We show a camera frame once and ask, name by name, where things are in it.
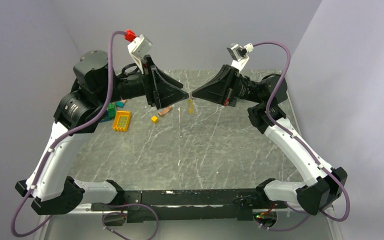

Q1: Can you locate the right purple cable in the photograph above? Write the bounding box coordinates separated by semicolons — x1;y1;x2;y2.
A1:
251;41;351;232

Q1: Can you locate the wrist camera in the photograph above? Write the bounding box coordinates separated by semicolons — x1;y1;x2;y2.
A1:
124;29;153;74
226;43;254;73

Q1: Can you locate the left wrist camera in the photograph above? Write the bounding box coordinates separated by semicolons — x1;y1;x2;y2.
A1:
124;29;153;74

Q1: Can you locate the yellow key tag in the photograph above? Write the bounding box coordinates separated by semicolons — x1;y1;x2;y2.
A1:
187;98;194;114

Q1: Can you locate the small yellow cube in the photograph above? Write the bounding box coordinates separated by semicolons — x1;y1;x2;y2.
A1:
151;116;159;124

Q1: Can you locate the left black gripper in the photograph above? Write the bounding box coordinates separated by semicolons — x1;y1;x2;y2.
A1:
95;55;189;109

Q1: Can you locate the purple cable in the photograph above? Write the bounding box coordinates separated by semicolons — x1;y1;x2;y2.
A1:
10;30;160;240
251;41;351;232

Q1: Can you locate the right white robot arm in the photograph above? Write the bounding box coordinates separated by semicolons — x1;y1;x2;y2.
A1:
191;64;348;216

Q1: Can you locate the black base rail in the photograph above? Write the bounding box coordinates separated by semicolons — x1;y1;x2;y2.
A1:
91;188;277;223

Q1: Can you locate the green lego brick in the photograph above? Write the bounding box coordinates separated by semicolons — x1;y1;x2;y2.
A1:
107;102;117;119

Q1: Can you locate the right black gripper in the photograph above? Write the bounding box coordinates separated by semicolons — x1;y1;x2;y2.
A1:
192;64;264;106

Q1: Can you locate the teal and tan block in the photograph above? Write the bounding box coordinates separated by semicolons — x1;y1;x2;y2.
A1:
114;99;127;108

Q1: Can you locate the aluminium frame rail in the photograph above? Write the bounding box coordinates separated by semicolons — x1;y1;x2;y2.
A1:
32;205;128;240

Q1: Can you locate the yellow window toy block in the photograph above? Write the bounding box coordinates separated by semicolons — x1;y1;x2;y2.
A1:
112;110;132;132

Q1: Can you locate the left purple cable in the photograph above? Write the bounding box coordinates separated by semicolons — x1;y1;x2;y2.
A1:
10;30;160;240

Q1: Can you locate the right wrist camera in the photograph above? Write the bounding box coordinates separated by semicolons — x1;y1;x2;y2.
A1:
226;43;254;73

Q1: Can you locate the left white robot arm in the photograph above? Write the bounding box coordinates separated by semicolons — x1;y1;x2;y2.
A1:
15;50;189;215

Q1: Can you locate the tan curved block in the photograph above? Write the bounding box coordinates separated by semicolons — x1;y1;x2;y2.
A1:
158;105;173;117

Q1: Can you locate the blue lego brick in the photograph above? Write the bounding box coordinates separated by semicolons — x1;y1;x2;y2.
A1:
99;112;111;123

